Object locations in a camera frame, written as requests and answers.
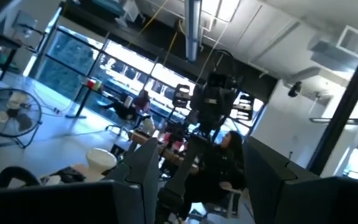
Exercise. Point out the clear jar white lid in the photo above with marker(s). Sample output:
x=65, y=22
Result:
x=225, y=51

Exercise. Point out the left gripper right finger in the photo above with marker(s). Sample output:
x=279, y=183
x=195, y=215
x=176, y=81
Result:
x=306, y=205

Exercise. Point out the white mushroom-shaped stand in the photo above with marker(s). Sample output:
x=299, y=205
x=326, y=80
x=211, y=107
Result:
x=101, y=160

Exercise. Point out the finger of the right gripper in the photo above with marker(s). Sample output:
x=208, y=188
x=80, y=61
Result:
x=182, y=95
x=244, y=106

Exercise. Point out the black high table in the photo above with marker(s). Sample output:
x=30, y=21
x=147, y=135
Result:
x=82, y=96

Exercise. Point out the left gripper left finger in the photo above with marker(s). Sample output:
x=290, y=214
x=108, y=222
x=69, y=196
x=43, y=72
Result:
x=73, y=205

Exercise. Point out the black floor fan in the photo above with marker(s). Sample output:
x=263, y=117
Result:
x=9, y=112

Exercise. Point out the person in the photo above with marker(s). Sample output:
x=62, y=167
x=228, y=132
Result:
x=141, y=104
x=225, y=168

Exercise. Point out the white chair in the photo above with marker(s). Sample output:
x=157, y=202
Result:
x=225, y=202

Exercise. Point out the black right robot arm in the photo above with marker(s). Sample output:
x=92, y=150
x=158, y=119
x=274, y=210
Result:
x=191, y=168

